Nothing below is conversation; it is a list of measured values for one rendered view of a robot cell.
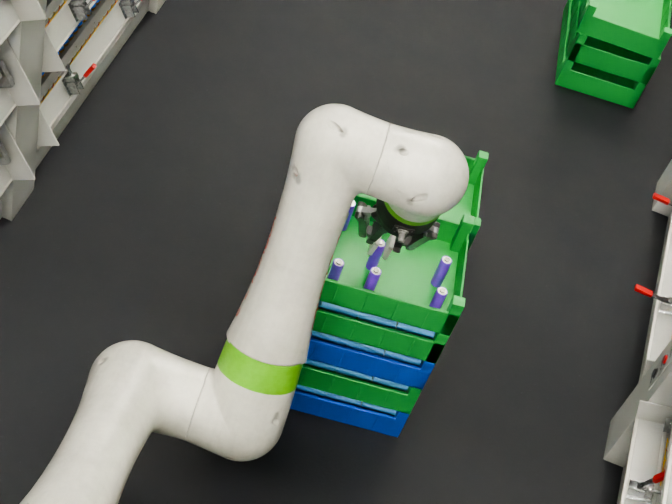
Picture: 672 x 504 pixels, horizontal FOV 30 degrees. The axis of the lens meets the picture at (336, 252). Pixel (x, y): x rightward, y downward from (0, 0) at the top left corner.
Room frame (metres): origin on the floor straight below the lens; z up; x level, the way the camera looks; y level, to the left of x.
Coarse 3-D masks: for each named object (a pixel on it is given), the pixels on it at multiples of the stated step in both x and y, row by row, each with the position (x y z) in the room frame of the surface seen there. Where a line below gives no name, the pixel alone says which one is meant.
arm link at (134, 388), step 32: (128, 352) 0.99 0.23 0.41; (160, 352) 1.02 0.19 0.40; (96, 384) 0.92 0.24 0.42; (128, 384) 0.93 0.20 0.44; (160, 384) 0.96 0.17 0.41; (192, 384) 0.98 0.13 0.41; (96, 416) 0.85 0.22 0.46; (128, 416) 0.87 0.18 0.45; (160, 416) 0.93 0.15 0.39; (192, 416) 0.95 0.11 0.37; (64, 448) 0.78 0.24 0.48; (96, 448) 0.79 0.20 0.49; (128, 448) 0.82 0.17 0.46; (64, 480) 0.71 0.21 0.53; (96, 480) 0.73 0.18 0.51
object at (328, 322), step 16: (320, 320) 1.27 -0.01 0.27; (336, 320) 1.28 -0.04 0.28; (352, 320) 1.28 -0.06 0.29; (336, 336) 1.28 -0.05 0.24; (352, 336) 1.28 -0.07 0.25; (368, 336) 1.28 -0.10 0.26; (384, 336) 1.28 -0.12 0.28; (400, 336) 1.29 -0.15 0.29; (416, 336) 1.29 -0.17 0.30; (448, 336) 1.29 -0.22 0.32; (400, 352) 1.29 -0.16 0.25; (416, 352) 1.29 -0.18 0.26; (432, 352) 1.29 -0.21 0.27
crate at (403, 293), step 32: (352, 224) 1.45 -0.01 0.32; (448, 224) 1.49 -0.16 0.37; (352, 256) 1.38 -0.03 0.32; (416, 256) 1.43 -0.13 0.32; (352, 288) 1.28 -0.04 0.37; (384, 288) 1.34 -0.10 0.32; (416, 288) 1.36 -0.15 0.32; (448, 288) 1.39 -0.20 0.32; (416, 320) 1.29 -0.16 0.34; (448, 320) 1.29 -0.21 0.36
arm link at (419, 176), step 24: (384, 144) 1.19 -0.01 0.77; (408, 144) 1.20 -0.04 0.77; (432, 144) 1.21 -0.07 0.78; (384, 168) 1.16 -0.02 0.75; (408, 168) 1.17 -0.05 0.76; (432, 168) 1.18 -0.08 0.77; (456, 168) 1.19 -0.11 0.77; (384, 192) 1.16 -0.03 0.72; (408, 192) 1.16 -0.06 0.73; (432, 192) 1.16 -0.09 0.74; (456, 192) 1.18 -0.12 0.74; (408, 216) 1.19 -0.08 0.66; (432, 216) 1.18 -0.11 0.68
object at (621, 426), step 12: (660, 360) 1.48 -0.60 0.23; (648, 372) 1.49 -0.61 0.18; (648, 384) 1.45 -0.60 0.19; (660, 384) 1.41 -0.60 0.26; (636, 396) 1.47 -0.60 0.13; (648, 396) 1.42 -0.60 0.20; (660, 396) 1.40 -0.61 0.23; (624, 408) 1.48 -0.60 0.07; (636, 408) 1.43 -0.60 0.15; (612, 420) 1.49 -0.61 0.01; (624, 420) 1.44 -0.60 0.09; (612, 432) 1.45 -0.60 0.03; (624, 432) 1.41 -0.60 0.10; (612, 444) 1.41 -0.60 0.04; (624, 444) 1.40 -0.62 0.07; (612, 456) 1.40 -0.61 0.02; (624, 456) 1.40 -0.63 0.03
